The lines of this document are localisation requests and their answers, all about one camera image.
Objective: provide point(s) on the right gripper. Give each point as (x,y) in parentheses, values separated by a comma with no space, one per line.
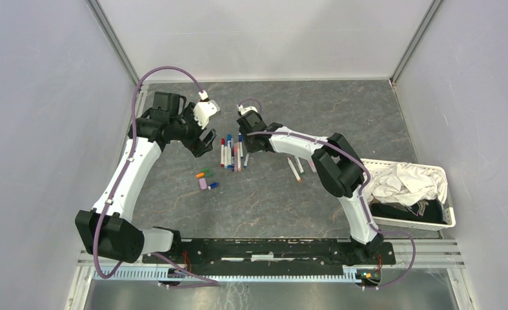
(249,147)

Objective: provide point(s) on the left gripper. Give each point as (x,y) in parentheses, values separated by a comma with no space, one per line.
(200,146)

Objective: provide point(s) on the green capped white marker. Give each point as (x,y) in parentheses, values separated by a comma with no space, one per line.
(300,166)

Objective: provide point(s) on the pink highlighter pen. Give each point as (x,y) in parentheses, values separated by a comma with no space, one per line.
(312,166)

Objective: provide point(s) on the orange capped white marker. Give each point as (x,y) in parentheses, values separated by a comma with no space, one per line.
(294,170)

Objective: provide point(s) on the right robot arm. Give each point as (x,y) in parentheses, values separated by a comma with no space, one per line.
(340,170)

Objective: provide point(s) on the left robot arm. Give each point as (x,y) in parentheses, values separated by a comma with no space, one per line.
(106,229)

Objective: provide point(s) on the red capped white marker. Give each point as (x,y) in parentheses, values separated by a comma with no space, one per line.
(223,153)

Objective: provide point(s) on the light blue capped marker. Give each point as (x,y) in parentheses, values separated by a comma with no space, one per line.
(226,156)

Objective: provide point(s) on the blue capped white marker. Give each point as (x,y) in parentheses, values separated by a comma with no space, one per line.
(229,159)

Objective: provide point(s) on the white cloth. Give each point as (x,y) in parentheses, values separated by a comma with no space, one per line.
(405,183)

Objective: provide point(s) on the black cloth in basket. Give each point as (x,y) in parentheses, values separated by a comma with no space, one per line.
(427,211)

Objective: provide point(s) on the white plastic basket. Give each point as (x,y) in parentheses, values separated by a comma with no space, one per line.
(448,216)

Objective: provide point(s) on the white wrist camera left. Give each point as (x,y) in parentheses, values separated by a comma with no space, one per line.
(204,109)

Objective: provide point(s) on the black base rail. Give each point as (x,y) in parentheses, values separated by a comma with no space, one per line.
(275,257)

